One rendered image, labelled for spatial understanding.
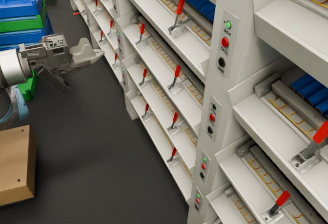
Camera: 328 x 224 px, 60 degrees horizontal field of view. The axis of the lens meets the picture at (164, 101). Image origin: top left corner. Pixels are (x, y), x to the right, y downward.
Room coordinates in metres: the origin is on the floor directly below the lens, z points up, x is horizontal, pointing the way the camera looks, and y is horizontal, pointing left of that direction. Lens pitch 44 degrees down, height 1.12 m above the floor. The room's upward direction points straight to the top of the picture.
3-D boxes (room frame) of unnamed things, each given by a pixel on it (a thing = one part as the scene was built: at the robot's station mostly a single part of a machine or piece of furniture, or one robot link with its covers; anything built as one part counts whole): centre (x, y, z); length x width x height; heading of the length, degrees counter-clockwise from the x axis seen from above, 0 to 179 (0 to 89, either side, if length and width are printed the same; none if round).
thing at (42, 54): (0.62, 0.31, 0.69); 0.12 x 0.08 x 0.09; 115
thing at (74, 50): (0.68, 0.22, 0.68); 0.09 x 0.03 x 0.06; 115
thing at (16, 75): (0.59, 0.38, 0.68); 0.10 x 0.05 x 0.09; 25
